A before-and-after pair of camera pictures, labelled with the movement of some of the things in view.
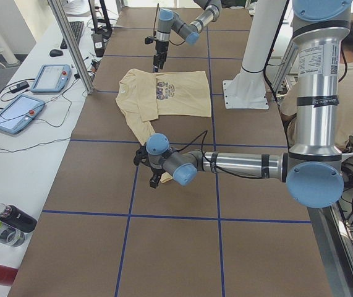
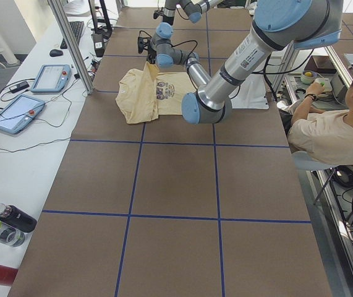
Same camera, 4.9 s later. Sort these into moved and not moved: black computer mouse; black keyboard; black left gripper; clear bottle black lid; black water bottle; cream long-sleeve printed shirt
Moved: black left gripper; cream long-sleeve printed shirt
Not moved: black water bottle; clear bottle black lid; black computer mouse; black keyboard
